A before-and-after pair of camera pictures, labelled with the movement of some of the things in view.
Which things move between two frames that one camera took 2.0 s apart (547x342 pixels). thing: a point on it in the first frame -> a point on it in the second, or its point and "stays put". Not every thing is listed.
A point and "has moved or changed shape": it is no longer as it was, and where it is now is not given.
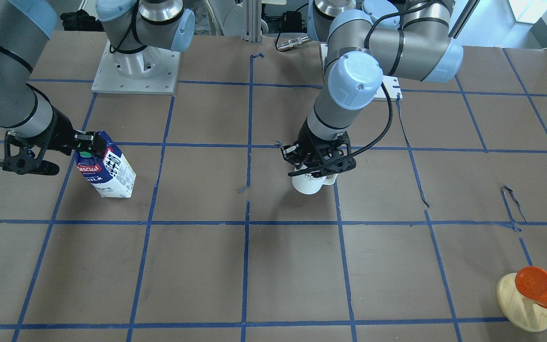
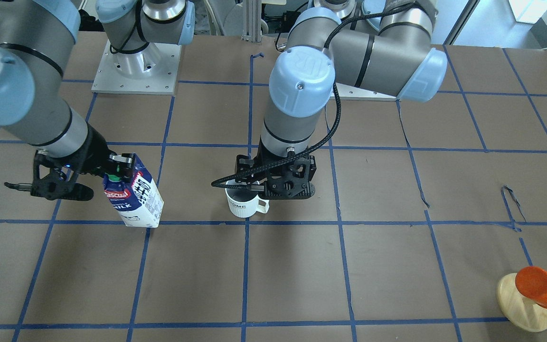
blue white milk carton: [111, 176] has moved or changed shape
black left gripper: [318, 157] -> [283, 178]
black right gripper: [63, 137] -> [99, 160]
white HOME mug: [307, 184] has moved or changed shape
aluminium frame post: [251, 21] stays put
